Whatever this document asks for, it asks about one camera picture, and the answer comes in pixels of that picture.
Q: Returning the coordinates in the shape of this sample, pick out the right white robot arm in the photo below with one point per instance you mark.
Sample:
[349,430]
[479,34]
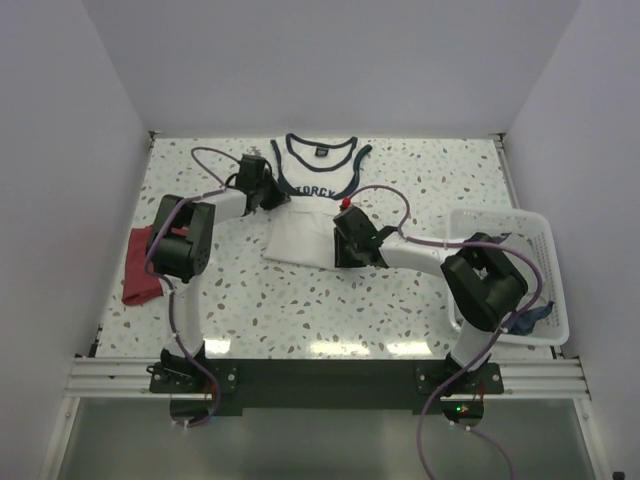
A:
[484,283]

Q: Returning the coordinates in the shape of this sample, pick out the folded dark red tank top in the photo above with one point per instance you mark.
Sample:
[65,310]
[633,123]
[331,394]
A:
[138,286]

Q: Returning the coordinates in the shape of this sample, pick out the white printed tank top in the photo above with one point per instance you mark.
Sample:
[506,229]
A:
[317,176]

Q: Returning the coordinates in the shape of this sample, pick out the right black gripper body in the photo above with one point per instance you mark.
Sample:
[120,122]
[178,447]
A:
[345,252]

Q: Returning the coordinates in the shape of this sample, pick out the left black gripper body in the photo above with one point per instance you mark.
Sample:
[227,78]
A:
[260,184]

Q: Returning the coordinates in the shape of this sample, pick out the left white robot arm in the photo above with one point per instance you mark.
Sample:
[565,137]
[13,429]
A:
[181,241]

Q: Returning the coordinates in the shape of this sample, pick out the blue garment in basket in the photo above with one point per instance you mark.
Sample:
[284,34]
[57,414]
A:
[524,324]

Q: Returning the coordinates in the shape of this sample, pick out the white plastic laundry basket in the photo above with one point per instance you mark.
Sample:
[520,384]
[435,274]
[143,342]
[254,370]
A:
[530,234]

